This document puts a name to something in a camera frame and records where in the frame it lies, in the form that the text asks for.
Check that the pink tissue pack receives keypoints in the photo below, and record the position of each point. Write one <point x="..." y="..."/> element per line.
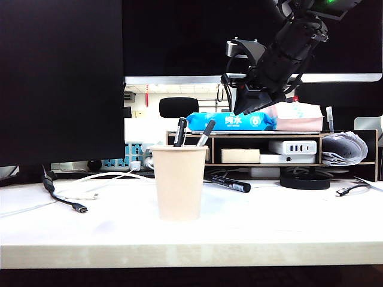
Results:
<point x="299" y="119"/>

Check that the rolled paper bundle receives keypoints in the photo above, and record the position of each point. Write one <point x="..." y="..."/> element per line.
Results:
<point x="344" y="149"/>

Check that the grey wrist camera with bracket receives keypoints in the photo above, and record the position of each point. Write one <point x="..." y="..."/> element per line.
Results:
<point x="248" y="49"/>

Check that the black pen with clip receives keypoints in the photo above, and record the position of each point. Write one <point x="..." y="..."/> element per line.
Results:
<point x="180" y="131"/>

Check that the beige paper cup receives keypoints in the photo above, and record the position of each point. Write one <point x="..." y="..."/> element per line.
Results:
<point x="179" y="182"/>

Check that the cream rectangular box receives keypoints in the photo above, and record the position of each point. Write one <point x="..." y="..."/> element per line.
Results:
<point x="239" y="156"/>

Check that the grey black pen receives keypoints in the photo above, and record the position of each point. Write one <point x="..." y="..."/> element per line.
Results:
<point x="206" y="133"/>

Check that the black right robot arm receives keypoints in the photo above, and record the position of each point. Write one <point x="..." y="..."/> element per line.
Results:
<point x="293" y="51"/>

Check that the black computer monitor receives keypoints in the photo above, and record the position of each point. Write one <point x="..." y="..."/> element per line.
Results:
<point x="60" y="83"/>

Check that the dark background monitor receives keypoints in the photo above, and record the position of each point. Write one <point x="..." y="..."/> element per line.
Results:
<point x="338" y="98"/>

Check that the white background device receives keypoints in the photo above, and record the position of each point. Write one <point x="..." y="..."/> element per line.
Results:
<point x="368" y="125"/>

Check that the large silver-edged monitor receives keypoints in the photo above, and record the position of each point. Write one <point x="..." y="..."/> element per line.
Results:
<point x="179" y="36"/>

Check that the white wall plug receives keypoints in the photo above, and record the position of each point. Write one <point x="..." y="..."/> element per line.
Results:
<point x="135" y="166"/>

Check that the flat white box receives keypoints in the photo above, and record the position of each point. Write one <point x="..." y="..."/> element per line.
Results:
<point x="278" y="159"/>

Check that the blue socket power strip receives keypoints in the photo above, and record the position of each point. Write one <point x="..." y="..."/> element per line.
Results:
<point x="116" y="163"/>

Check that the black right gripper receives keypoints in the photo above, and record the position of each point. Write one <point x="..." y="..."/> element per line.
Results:
<point x="248" y="80"/>

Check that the clear capped pen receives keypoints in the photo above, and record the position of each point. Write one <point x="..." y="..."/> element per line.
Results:
<point x="329" y="119"/>

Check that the red hanging ornament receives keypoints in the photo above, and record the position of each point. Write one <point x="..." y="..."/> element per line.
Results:
<point x="147" y="95"/>

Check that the black chair headrest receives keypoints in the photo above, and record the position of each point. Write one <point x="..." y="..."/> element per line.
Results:
<point x="178" y="107"/>

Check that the thick black marker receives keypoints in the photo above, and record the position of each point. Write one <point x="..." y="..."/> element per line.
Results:
<point x="230" y="183"/>

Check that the white paper sheet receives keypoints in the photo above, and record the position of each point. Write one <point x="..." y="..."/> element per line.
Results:
<point x="372" y="185"/>

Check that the black round stand base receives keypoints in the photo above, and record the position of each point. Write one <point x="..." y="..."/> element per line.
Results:
<point x="305" y="182"/>

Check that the white multi-port charger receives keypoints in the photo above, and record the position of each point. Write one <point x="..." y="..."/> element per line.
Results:
<point x="291" y="147"/>

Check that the red packet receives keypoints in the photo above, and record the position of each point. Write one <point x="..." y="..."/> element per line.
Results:
<point x="295" y="99"/>

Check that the wooden desk organizer shelf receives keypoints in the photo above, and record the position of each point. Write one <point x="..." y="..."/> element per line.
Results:
<point x="212" y="149"/>

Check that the blue wet wipes pack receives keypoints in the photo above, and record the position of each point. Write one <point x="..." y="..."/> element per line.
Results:
<point x="215" y="122"/>

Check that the white power adapter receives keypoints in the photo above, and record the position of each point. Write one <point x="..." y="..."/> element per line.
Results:
<point x="264" y="172"/>

